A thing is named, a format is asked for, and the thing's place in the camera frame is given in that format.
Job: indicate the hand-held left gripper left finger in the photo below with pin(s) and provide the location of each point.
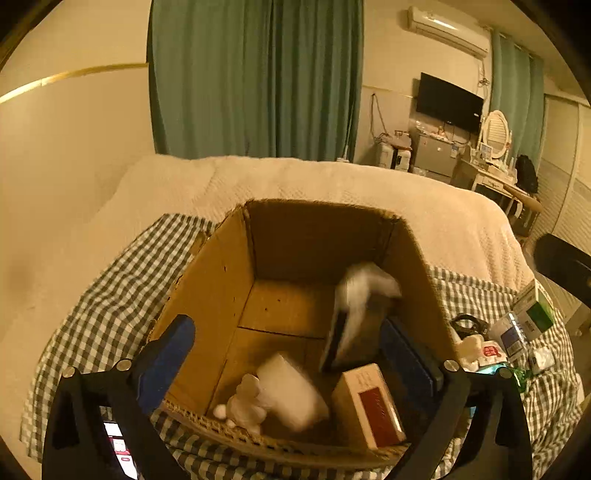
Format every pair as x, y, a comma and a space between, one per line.
171, 353

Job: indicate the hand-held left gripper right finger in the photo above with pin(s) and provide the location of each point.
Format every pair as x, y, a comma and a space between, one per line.
407, 362

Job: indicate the brown cardboard box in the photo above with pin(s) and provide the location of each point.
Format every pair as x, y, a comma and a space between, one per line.
217, 300

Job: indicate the white cloth item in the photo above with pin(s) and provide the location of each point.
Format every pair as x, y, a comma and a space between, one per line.
364, 284

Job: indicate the green and white carton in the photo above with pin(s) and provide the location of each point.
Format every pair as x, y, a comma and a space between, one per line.
538, 314

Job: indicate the brown and red carton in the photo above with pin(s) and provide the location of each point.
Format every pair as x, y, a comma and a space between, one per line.
369, 411

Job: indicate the green checked cloth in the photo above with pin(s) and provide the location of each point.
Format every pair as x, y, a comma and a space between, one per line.
115, 295

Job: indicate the red and white packet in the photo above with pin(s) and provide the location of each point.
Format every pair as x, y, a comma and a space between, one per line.
493, 353

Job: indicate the blue and white packet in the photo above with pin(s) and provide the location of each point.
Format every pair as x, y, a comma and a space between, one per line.
510, 339

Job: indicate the white soft packet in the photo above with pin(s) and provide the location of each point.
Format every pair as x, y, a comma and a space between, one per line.
292, 392

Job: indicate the small white pouch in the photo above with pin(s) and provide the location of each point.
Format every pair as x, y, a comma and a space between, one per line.
541, 360

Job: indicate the cream textured blanket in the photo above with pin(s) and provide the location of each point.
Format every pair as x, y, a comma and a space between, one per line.
323, 184

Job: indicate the white dressing table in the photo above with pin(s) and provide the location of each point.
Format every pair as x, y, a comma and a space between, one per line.
489, 180

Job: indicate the white floor appliance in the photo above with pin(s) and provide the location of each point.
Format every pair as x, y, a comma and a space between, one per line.
392, 154

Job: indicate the grey small fridge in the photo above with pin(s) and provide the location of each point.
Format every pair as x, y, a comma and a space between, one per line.
434, 154

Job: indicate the black bag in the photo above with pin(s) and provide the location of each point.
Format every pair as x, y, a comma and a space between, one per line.
526, 173

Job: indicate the white oval mirror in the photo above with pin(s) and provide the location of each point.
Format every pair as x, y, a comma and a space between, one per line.
496, 134

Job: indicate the white louvred wardrobe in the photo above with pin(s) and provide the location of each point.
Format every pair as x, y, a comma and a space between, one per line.
563, 161

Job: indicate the wide green curtain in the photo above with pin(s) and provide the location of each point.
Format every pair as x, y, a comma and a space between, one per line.
258, 78

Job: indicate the narrow green curtain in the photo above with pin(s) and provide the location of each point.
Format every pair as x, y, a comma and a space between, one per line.
517, 87

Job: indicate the white air conditioner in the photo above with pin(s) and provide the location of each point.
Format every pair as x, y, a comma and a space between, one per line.
445, 27

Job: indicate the black wall television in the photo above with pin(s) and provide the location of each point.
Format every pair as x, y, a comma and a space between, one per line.
450, 101

